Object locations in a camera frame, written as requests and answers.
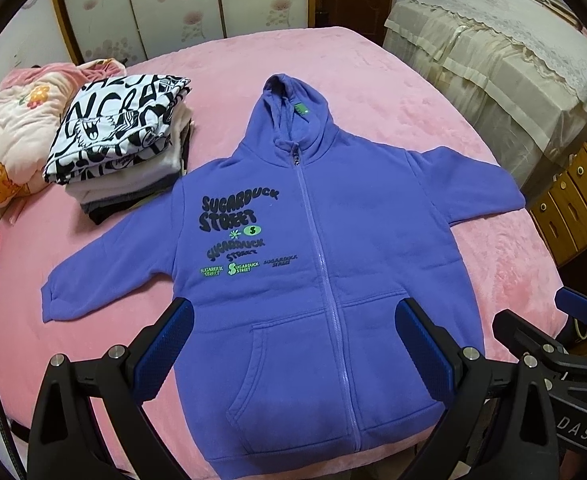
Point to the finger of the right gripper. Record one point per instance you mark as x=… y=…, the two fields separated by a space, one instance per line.
x=521 y=337
x=573 y=303

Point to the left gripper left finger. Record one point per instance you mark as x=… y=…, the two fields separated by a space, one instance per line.
x=65 y=438

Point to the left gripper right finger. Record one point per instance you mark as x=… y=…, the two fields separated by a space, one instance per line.
x=520 y=442

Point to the purple zip hoodie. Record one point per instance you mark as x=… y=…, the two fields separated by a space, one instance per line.
x=294 y=252

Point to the wooden drawer cabinet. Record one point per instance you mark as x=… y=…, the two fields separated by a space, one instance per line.
x=560 y=213

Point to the dark grey folded garment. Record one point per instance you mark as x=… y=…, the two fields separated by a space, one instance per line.
x=100 y=214

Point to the cream fleece folded garment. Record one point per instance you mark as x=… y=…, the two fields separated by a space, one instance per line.
x=147 y=176

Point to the beige lace covered furniture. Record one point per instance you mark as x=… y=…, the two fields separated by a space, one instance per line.
x=515 y=69

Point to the black white graffiti garment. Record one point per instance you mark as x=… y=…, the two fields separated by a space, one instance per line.
x=114 y=124

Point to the pink floral quilt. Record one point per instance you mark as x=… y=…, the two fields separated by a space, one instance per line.
x=32 y=103

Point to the floral wardrobe sliding doors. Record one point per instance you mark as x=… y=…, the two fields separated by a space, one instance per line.
x=133 y=31

